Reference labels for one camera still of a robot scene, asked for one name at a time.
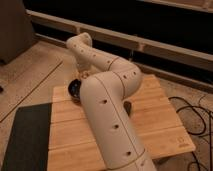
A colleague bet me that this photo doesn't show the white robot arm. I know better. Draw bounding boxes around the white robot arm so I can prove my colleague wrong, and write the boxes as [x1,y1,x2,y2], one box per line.
[66,32,157,171]

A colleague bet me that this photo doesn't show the dark ceramic bowl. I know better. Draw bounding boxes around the dark ceramic bowl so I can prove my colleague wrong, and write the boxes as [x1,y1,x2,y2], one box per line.
[68,79,81,102]

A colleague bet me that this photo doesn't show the black remote control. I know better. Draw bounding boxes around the black remote control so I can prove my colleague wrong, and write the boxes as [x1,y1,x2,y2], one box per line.
[123,101,132,115]

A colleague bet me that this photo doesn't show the wooden board table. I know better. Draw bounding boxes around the wooden board table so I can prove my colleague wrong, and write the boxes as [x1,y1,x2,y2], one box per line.
[47,75,195,171]

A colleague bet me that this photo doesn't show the dark grey mat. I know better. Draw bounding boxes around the dark grey mat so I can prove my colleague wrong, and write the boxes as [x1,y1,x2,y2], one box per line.
[1,103,52,171]

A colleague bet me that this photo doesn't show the grey cabinet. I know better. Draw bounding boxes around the grey cabinet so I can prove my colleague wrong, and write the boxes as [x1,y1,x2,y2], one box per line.
[0,0,37,64]

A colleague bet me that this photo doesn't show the black cable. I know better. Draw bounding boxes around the black cable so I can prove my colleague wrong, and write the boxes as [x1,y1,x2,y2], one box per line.
[168,95,213,171]

